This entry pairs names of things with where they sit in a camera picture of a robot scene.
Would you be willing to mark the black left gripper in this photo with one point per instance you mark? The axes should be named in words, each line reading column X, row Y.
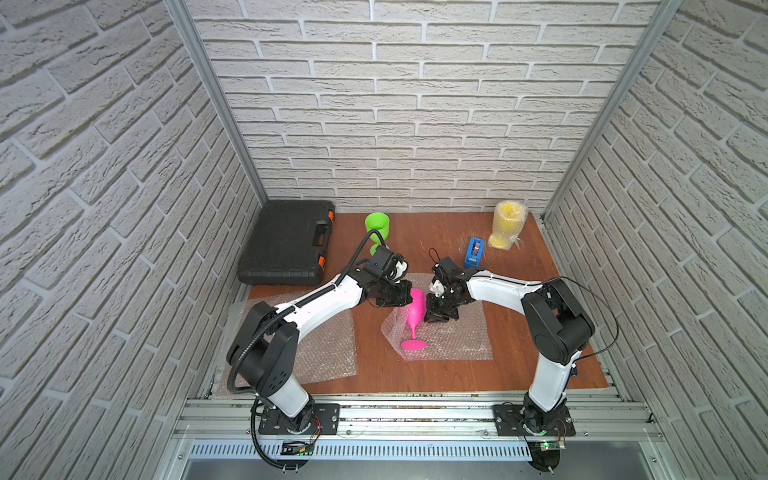
column 393, row 291

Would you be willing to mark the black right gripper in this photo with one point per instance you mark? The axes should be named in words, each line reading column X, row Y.
column 433, row 314

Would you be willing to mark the yellow plastic wine glass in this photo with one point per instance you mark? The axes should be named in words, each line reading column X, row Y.
column 509, row 225

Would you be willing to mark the pink plastic wine glass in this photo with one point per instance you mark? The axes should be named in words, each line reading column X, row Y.
column 414, row 316

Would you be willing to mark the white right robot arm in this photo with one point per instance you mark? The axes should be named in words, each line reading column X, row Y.
column 558, row 324

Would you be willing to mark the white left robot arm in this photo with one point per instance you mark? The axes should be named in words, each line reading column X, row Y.
column 262, row 355

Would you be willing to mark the green plastic wine glass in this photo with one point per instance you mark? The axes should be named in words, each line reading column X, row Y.
column 379, row 223

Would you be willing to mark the blue tape dispenser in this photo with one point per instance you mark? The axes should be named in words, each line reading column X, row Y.
column 474, row 253

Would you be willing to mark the black plastic tool case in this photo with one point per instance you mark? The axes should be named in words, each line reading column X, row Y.
column 288, row 244

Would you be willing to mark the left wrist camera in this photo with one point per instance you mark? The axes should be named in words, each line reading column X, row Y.
column 387, row 265

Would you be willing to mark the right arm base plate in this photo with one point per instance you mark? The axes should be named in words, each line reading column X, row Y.
column 534, row 420

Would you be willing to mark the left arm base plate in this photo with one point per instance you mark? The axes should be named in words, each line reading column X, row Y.
column 315, row 417

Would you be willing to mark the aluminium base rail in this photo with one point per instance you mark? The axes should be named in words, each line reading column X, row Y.
column 460, row 427

